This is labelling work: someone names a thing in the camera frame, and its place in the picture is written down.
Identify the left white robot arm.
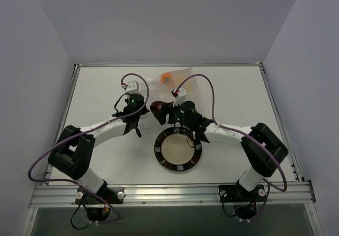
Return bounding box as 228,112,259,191
48,93,149,204

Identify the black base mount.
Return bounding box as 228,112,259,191
218,183,270,223
75,186,125,224

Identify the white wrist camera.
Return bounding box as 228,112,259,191
171,88,188,107
121,80,140,94

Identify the orange fake fruit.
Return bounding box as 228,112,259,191
160,72,175,87

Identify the purple cable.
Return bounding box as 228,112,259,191
28,73,150,224
173,74,288,221

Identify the black rimmed ceramic plate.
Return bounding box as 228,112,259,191
154,127,202,173

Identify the clear printed plastic bag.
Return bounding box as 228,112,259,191
140,67,202,130

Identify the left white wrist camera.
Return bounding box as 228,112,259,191
121,80,140,94

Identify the dark red fake apple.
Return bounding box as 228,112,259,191
149,101,165,114

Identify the aluminium front frame rail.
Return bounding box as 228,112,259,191
29,182,316,208

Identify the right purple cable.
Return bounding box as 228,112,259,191
173,74,288,221

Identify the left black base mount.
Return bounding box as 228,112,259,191
75,186,125,224

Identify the yellow fake fruit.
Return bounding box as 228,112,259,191
183,79,197,94

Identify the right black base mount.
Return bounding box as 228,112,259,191
218,183,270,223

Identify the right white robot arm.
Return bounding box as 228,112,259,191
150,101,288,201

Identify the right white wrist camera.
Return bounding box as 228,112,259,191
171,88,188,107

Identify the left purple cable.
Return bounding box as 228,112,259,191
28,73,150,224

